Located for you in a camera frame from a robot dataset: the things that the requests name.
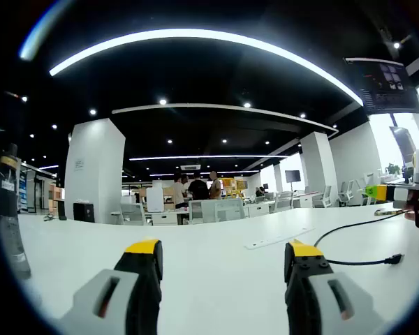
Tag dark screen on stand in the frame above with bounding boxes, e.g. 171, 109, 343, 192
285, 170, 302, 193

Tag black cabinet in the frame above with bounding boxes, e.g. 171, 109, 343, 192
73, 202, 96, 223

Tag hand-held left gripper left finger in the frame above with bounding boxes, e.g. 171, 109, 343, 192
57, 239, 164, 335

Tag long ceiling light strip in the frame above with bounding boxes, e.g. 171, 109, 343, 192
48, 28, 365, 106

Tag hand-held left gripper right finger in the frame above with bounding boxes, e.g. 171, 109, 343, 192
284, 239, 388, 335

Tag white desk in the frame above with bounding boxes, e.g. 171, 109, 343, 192
0, 204, 419, 335

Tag white power strip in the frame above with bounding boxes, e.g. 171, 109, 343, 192
244, 227, 315, 250

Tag white office chair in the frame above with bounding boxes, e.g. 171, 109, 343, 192
214, 199, 246, 221
337, 179, 358, 207
188, 200, 217, 224

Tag black monitor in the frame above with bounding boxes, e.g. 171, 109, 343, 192
344, 57, 419, 115

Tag yellow machine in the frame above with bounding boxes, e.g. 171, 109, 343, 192
222, 177, 249, 200

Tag black data cable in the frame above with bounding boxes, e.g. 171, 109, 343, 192
314, 209, 411, 267

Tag dark tall bottle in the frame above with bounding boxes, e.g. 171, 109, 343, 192
0, 142, 31, 280

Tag white air purifier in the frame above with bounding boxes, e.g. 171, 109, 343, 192
146, 188, 166, 213

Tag black monitor stand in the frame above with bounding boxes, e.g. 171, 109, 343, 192
389, 112, 417, 165

